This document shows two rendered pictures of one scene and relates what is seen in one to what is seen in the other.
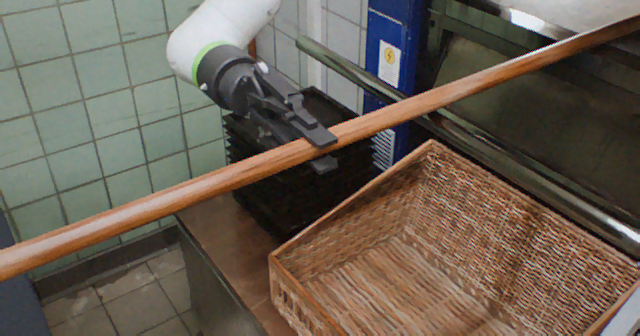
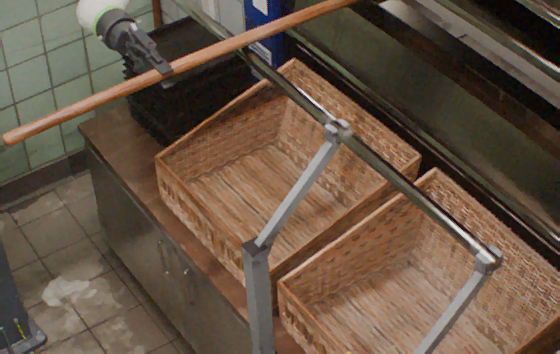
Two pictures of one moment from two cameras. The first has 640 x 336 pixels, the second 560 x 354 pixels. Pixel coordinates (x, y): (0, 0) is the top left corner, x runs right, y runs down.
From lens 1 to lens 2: 1.62 m
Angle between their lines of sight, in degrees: 6
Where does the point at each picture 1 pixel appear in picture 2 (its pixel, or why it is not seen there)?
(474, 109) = (318, 34)
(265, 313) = (155, 205)
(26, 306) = not seen: outside the picture
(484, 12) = not seen: outside the picture
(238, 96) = (120, 43)
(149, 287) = (59, 212)
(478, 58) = not seen: outside the picture
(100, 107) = (12, 37)
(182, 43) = (86, 8)
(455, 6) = not seen: outside the picture
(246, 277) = (141, 180)
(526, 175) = (283, 86)
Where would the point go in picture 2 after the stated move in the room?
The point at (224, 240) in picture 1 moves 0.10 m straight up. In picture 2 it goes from (123, 152) to (118, 125)
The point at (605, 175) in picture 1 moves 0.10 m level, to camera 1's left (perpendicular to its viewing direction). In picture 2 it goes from (391, 86) to (352, 86)
